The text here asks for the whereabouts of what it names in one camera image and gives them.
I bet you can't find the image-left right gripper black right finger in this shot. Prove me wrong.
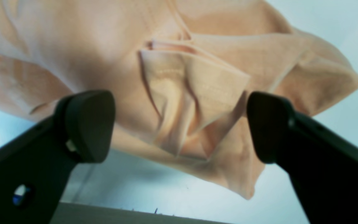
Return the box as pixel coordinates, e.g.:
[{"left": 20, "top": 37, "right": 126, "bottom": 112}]
[{"left": 247, "top": 91, "right": 358, "bottom": 224}]

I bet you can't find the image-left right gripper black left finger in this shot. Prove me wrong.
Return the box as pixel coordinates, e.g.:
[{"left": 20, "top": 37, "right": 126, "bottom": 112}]
[{"left": 0, "top": 90, "right": 115, "bottom": 224}]

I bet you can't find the peach T-shirt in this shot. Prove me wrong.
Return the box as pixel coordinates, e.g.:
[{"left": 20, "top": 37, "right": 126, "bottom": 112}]
[{"left": 0, "top": 0, "right": 358, "bottom": 199}]

